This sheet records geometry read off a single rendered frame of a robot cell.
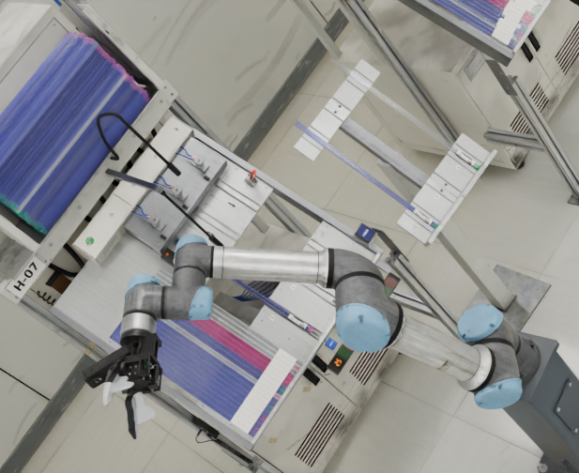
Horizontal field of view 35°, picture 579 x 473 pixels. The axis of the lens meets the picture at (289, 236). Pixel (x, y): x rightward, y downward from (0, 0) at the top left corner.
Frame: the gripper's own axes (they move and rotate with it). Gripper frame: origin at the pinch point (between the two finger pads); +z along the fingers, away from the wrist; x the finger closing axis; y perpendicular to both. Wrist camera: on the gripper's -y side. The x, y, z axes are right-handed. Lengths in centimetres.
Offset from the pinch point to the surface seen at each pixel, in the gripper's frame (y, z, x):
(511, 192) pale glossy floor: 91, -150, 127
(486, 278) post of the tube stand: 76, -99, 109
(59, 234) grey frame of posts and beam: -38, -77, 25
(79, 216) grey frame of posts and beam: -33, -83, 25
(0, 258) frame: -56, -73, 26
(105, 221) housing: -28, -84, 31
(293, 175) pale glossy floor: -7, -216, 165
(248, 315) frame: -1, -81, 84
